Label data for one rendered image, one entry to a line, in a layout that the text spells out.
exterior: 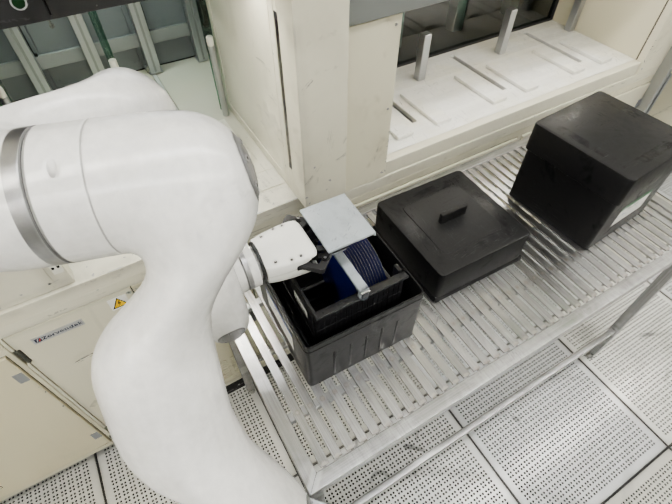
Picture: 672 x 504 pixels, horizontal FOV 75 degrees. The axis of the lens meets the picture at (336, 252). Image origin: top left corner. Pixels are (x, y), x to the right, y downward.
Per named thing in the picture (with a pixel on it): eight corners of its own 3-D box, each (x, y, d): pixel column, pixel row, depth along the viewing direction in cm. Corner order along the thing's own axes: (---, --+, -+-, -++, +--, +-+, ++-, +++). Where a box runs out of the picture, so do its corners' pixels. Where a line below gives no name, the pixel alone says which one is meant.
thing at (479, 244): (434, 303, 109) (444, 272, 99) (370, 227, 125) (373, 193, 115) (522, 258, 118) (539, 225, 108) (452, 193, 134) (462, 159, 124)
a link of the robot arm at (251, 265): (235, 264, 84) (250, 259, 85) (253, 298, 79) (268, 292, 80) (227, 235, 78) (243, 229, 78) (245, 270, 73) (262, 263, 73)
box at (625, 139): (585, 253, 119) (633, 182, 100) (505, 193, 134) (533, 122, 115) (646, 211, 129) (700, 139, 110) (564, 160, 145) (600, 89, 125)
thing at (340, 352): (260, 295, 110) (250, 251, 97) (355, 254, 119) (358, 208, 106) (309, 388, 95) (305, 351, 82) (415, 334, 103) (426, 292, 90)
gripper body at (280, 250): (245, 257, 85) (297, 236, 88) (265, 296, 79) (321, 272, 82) (238, 231, 79) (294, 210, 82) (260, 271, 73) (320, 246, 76)
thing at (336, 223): (275, 292, 110) (258, 200, 86) (346, 261, 116) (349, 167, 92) (320, 372, 96) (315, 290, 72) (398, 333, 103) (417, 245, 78)
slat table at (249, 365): (320, 546, 140) (310, 496, 82) (246, 389, 173) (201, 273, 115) (594, 356, 182) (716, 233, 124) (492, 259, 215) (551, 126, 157)
